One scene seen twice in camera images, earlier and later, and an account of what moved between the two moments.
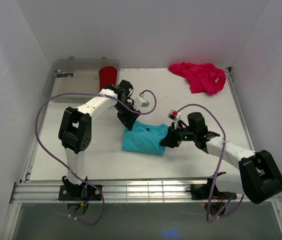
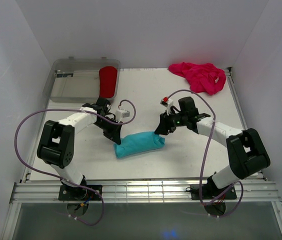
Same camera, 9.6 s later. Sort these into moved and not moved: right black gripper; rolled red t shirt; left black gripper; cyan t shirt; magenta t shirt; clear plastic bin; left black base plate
Moved: right black gripper; left black gripper; cyan t shirt
Not moved: clear plastic bin; magenta t shirt; rolled red t shirt; left black base plate
